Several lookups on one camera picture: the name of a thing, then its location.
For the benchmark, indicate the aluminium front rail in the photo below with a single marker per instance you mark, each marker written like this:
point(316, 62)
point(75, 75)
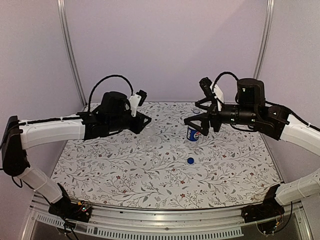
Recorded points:
point(123, 223)

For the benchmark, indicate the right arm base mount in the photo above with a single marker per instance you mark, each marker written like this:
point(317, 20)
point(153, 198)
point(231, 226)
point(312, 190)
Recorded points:
point(269, 208)

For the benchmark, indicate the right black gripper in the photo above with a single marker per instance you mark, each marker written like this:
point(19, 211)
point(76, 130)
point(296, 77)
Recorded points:
point(205, 117)

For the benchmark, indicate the left aluminium frame post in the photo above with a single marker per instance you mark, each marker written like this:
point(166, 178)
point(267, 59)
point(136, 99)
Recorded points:
point(61, 7)

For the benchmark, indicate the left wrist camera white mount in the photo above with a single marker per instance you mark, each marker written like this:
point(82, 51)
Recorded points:
point(136, 100)

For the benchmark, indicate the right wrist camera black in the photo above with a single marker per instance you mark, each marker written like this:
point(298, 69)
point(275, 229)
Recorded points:
point(211, 90)

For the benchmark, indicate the right aluminium frame post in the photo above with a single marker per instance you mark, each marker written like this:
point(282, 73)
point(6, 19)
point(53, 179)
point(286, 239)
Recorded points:
point(265, 38)

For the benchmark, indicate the aluminium frame post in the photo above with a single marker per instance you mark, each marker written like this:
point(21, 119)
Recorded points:
point(265, 38)
point(61, 7)

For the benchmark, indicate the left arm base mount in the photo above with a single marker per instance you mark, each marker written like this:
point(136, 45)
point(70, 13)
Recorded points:
point(66, 209)

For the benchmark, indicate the small clear bottle white cap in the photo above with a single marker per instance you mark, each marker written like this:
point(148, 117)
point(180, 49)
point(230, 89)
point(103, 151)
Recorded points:
point(150, 139)

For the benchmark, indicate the blue bottle cap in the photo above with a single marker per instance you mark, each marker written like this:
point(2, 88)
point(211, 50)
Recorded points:
point(190, 161)

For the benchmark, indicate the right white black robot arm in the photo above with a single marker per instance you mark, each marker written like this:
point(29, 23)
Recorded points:
point(252, 110)

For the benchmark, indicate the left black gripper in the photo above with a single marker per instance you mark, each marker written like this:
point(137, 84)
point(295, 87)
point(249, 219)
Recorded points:
point(139, 125)

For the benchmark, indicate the floral patterned table mat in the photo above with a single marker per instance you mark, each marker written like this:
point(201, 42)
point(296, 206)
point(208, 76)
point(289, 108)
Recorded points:
point(230, 167)

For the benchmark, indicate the clear plastic Pepsi bottle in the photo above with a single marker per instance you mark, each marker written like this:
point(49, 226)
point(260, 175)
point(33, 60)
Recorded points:
point(192, 135)

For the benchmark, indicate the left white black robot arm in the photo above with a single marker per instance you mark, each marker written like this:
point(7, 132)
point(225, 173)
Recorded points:
point(116, 113)

